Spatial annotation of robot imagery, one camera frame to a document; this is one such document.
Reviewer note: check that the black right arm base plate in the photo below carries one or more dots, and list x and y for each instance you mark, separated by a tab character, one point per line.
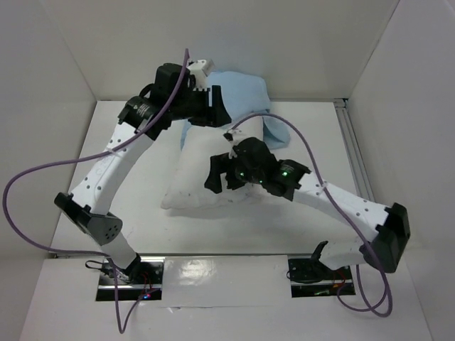
311	279

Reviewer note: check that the light blue pillowcase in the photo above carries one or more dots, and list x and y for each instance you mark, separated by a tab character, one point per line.
244	95

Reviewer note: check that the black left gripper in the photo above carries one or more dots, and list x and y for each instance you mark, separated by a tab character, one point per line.
216	115

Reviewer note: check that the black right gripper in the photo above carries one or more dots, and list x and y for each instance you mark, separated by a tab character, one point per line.
225	170

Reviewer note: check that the aluminium frame rail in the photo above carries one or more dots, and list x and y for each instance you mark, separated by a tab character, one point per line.
355	149

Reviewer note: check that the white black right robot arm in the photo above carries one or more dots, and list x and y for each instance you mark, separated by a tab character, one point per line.
383	231

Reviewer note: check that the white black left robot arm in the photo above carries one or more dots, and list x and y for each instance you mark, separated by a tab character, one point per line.
140	122

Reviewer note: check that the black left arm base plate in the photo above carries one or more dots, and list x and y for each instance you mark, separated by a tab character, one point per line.
148	284

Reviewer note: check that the white pillow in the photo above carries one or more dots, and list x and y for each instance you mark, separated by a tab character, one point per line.
196	182

